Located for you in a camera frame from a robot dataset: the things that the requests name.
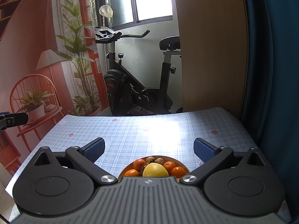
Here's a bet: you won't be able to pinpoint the orange tangerine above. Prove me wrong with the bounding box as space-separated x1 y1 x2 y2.
124 169 139 176
163 161 176 173
171 166 186 178
133 159 146 172

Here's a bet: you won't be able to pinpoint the brown walnut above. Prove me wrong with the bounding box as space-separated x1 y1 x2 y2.
146 156 156 163
155 158 164 165

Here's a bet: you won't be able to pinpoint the yellow lemon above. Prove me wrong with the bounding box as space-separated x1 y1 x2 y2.
142 163 169 177

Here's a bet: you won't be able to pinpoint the orange tangerine top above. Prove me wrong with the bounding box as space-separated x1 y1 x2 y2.
133 159 146 172

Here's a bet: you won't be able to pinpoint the beige round plate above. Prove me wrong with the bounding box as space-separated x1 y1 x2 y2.
118 155 189 181

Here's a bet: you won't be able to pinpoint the printed room scene backdrop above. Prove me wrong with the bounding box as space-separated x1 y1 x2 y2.
1 0 108 175

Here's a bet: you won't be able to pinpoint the blue plaid tablecloth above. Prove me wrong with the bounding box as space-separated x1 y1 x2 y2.
10 107 285 223

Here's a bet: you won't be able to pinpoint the black exercise bike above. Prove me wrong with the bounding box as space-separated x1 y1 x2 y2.
94 26 184 116

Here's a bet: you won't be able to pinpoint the wooden panel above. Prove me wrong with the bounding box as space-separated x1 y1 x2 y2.
175 0 247 115

